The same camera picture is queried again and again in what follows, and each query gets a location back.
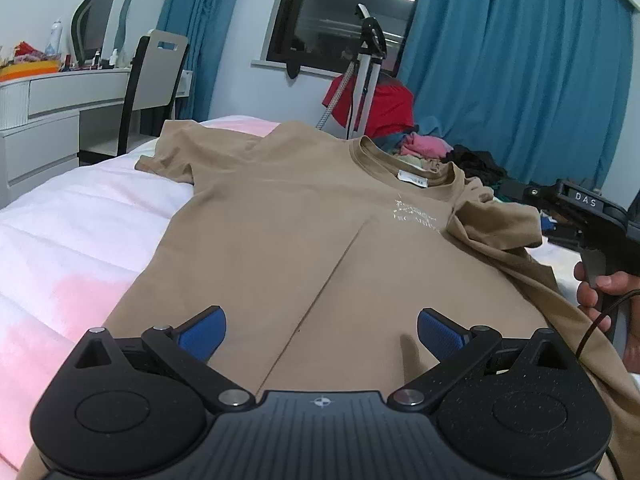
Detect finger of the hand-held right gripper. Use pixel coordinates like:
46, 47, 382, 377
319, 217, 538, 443
499, 178, 560, 209
539, 211, 587, 255

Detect garment steamer stand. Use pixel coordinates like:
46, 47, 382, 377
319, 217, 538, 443
317, 4, 386, 141

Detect person's right hand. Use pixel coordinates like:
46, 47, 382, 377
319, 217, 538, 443
573, 261, 640, 373

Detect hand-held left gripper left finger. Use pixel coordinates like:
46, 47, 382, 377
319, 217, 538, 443
70, 305, 256, 413

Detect pink clothes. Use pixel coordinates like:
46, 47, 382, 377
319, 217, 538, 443
397, 132, 452, 159

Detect grey and black chair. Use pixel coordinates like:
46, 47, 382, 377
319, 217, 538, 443
117, 30, 191, 156

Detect black cable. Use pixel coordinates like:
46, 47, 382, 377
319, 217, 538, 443
575, 287, 640, 361

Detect orange tray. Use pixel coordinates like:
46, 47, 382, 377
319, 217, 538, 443
0, 60, 61, 82

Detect white dressing table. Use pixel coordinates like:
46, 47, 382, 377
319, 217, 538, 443
0, 67, 136, 201

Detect dark window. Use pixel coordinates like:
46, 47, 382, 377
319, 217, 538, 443
265, 0, 431, 78

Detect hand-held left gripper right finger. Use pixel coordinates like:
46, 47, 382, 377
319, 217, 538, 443
387, 307, 568, 413

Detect wavy vanity mirror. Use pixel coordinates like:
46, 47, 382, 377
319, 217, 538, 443
70, 0, 133, 66

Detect beige folded cloth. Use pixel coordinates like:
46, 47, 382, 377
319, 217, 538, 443
400, 155, 442, 171

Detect tan printed t-shirt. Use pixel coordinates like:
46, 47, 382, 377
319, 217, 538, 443
102, 120, 640, 480

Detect red garment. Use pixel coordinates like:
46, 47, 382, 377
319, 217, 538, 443
322, 72, 416, 133

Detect black clothes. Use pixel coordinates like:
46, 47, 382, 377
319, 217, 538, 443
442, 145, 510, 187

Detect colourful clutter pile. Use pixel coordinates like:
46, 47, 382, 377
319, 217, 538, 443
0, 40, 51, 67

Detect pastel bed blanket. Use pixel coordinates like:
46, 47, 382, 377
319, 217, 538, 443
0, 115, 588, 476

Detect white spray bottle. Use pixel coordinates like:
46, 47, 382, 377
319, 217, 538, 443
45, 17, 64, 58

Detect blue curtain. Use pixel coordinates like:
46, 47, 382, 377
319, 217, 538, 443
155, 0, 266, 123
400, 0, 638, 196

